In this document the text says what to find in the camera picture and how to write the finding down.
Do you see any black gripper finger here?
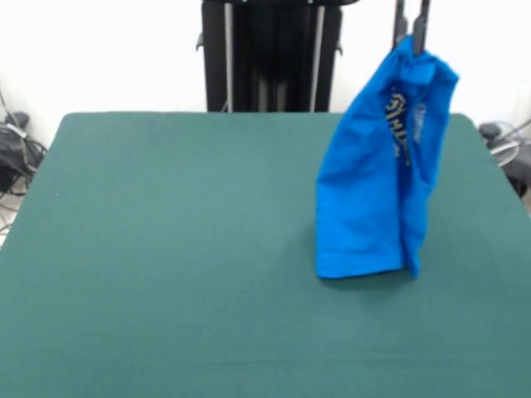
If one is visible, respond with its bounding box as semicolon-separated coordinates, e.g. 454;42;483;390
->
412;0;431;57
392;0;410;46

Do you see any blue shirt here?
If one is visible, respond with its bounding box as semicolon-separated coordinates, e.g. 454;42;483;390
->
314;35;460;279

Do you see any dark green table cloth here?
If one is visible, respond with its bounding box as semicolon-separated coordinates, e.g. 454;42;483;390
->
0;111;531;398

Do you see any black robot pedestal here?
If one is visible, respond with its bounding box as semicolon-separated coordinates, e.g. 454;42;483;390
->
196;0;345;113

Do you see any black cable tangle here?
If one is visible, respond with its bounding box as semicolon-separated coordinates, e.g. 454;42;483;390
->
0;82;49;233

